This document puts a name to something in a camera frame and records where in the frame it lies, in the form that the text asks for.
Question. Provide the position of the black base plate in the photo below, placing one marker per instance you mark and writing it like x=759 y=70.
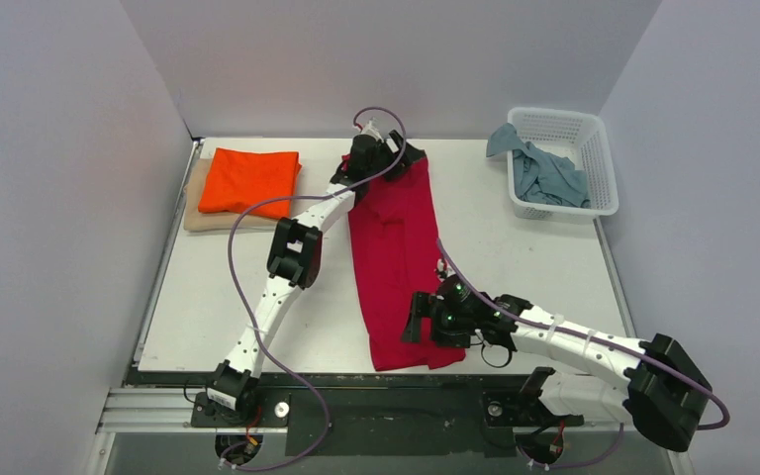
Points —
x=519 y=427

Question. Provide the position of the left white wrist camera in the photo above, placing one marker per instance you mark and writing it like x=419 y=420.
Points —
x=371 y=129

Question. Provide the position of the folded beige t shirt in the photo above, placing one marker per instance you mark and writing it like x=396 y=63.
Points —
x=195 y=221

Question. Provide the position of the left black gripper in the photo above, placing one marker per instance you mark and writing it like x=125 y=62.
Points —
x=392 y=160

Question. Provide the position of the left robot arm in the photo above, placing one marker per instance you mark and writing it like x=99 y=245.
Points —
x=295 y=258

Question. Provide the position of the red t shirt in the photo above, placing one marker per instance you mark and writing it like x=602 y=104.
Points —
x=393 y=233

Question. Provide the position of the grey-blue t shirt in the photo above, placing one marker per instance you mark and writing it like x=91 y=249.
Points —
x=540 y=177

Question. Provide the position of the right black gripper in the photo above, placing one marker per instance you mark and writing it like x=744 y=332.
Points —
x=422 y=315

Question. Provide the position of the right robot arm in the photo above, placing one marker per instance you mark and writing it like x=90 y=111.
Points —
x=653 y=385

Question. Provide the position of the folded orange t shirt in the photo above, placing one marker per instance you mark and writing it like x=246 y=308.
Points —
x=237 y=180

